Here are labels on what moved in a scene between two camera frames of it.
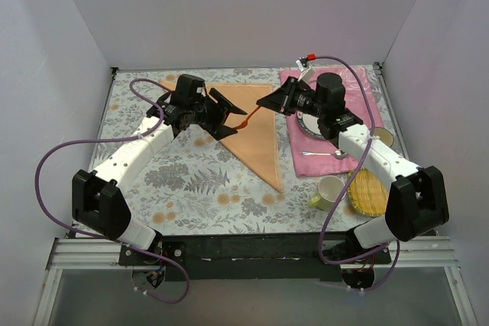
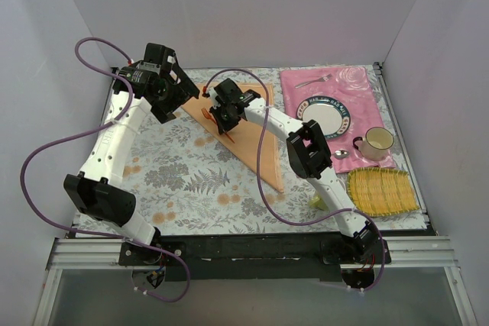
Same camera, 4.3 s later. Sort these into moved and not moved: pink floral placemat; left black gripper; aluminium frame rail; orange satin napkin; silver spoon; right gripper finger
Moved: left black gripper; right gripper finger
Not moved: silver spoon; pink floral placemat; aluminium frame rail; orange satin napkin
